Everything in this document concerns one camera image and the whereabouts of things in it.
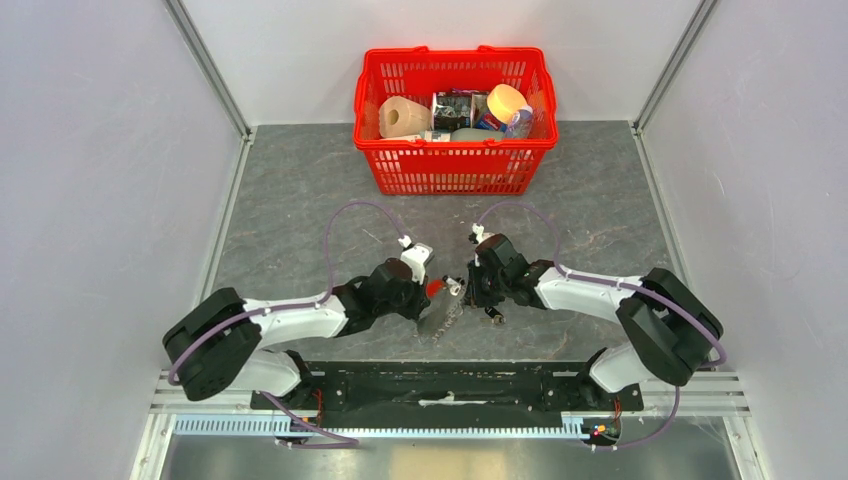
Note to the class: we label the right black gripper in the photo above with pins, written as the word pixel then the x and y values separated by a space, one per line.
pixel 474 296

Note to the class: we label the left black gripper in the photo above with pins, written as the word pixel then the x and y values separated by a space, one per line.
pixel 419 297

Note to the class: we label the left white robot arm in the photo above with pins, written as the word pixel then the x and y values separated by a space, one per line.
pixel 230 342

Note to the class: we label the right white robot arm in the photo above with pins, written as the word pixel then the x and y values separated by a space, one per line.
pixel 670 332

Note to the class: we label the silver key with black tag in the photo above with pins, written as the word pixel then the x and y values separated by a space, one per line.
pixel 495 316

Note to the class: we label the red plastic shopping basket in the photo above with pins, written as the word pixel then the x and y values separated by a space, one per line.
pixel 475 160

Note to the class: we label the clear plastic bottle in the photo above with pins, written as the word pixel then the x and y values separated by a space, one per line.
pixel 521 124

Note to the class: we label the dark snack packet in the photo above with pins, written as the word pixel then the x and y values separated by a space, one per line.
pixel 451 111

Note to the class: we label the toilet paper roll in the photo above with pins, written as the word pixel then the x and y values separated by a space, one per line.
pixel 399 116

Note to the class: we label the orange sponge disc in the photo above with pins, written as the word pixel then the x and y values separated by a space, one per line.
pixel 503 101

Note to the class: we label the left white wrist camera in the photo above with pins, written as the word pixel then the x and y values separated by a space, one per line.
pixel 416 256

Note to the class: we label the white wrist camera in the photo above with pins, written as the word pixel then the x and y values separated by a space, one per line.
pixel 416 256
pixel 479 234

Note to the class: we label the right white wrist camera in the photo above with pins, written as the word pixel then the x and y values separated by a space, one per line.
pixel 479 234

